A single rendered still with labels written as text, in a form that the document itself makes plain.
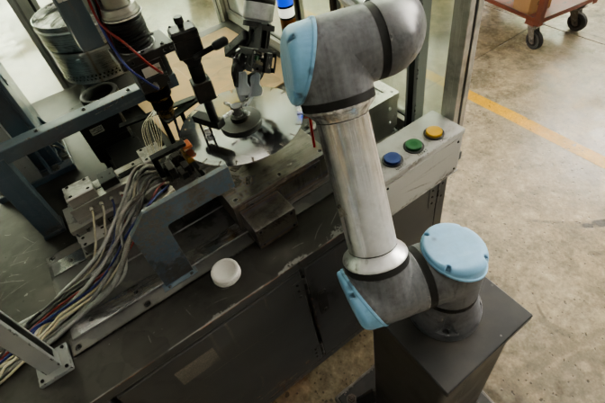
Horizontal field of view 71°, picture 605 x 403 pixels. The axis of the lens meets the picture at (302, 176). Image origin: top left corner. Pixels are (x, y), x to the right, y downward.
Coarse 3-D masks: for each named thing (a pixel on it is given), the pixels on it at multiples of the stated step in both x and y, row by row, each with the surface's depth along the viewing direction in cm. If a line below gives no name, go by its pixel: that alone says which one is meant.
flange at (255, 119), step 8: (256, 112) 111; (224, 120) 111; (232, 120) 108; (240, 120) 108; (248, 120) 109; (256, 120) 109; (224, 128) 108; (232, 128) 108; (240, 128) 107; (248, 128) 107; (256, 128) 108
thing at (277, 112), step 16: (224, 96) 120; (256, 96) 118; (272, 96) 117; (192, 112) 117; (224, 112) 115; (272, 112) 112; (288, 112) 111; (192, 128) 112; (208, 128) 111; (272, 128) 107; (288, 128) 106; (192, 144) 107; (208, 144) 106; (224, 144) 105; (240, 144) 104; (256, 144) 104; (272, 144) 103; (208, 160) 102; (224, 160) 101; (240, 160) 100; (256, 160) 99
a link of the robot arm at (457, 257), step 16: (448, 224) 77; (432, 240) 74; (448, 240) 74; (464, 240) 74; (480, 240) 74; (416, 256) 74; (432, 256) 72; (448, 256) 72; (464, 256) 71; (480, 256) 71; (432, 272) 72; (448, 272) 70; (464, 272) 70; (480, 272) 71; (432, 288) 71; (448, 288) 72; (464, 288) 73; (480, 288) 77; (432, 304) 73; (448, 304) 77; (464, 304) 77
